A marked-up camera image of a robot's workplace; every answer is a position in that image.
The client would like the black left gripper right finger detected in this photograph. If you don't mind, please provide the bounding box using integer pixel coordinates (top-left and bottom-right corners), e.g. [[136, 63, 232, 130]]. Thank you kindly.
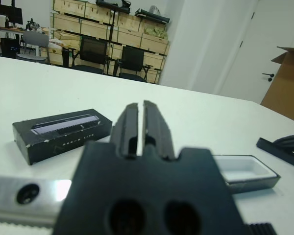
[[142, 99, 174, 160]]

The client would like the black long case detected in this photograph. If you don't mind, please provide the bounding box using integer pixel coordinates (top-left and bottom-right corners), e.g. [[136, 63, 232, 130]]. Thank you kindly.
[[134, 8, 172, 24], [96, 0, 132, 12]]

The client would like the black slim camera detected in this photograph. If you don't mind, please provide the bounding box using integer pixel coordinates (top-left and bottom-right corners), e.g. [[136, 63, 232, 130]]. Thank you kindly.
[[256, 137, 294, 169]]

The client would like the black computer tower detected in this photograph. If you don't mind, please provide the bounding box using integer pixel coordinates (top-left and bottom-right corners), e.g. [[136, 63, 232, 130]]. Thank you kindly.
[[0, 38, 22, 59]]

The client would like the crumpled clear plastic bag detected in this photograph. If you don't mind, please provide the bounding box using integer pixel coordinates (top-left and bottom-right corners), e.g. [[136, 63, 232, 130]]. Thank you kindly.
[[149, 5, 163, 15]]

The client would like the grey plastic chair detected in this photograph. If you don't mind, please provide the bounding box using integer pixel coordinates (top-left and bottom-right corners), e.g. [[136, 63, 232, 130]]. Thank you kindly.
[[17, 30, 50, 65]]

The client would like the black box base white insert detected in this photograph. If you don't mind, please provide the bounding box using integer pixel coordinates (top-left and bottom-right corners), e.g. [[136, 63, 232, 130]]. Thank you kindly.
[[212, 154, 282, 194]]

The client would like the black mesh office chair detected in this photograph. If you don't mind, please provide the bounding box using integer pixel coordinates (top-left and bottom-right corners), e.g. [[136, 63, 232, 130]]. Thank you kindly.
[[114, 46, 154, 83], [62, 36, 110, 74]]

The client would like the wooden crate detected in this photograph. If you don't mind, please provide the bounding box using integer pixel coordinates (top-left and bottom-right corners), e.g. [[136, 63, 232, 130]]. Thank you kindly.
[[143, 51, 168, 84], [52, 0, 87, 16], [140, 33, 170, 55], [84, 1, 116, 25], [117, 26, 143, 48], [79, 18, 113, 41], [50, 29, 82, 47], [50, 12, 82, 34], [114, 12, 142, 32]]

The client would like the black metal upright post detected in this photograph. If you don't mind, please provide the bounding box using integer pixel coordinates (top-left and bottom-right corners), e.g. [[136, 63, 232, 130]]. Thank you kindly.
[[109, 9, 119, 76]]

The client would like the black monitor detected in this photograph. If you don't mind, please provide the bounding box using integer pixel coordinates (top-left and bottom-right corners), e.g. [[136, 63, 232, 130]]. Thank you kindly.
[[0, 0, 24, 25]]

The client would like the wooden desk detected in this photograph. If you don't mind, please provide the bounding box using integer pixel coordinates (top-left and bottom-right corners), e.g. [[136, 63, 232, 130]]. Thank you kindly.
[[0, 25, 27, 53]]

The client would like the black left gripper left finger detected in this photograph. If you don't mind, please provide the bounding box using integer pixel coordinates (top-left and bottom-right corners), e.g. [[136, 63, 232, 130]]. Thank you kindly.
[[110, 102, 140, 159]]

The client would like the black rectangular box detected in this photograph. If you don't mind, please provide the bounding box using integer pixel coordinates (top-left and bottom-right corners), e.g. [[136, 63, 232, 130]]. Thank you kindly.
[[12, 108, 113, 166]]

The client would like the brown cardboard box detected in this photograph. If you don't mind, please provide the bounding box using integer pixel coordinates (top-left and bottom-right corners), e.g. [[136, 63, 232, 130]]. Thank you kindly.
[[261, 46, 294, 123]]

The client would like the white door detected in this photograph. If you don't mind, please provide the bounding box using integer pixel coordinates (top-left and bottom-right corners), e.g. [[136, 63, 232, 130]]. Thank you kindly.
[[220, 0, 294, 105]]

